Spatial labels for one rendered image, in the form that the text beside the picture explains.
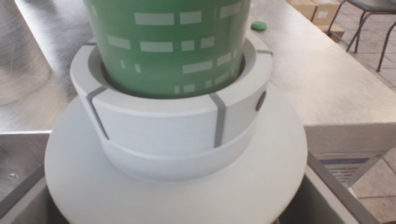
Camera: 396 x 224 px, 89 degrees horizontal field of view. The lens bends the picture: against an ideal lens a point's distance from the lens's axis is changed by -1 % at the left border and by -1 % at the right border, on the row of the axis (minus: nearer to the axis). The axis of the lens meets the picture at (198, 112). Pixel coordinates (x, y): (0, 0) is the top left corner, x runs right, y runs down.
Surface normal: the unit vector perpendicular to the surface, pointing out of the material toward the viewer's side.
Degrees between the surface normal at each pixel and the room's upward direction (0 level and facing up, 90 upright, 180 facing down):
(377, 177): 0
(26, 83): 90
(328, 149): 90
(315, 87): 0
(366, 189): 0
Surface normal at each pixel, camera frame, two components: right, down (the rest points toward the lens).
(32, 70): 0.98, 0.15
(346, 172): 0.04, 0.69
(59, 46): 0.00, -0.73
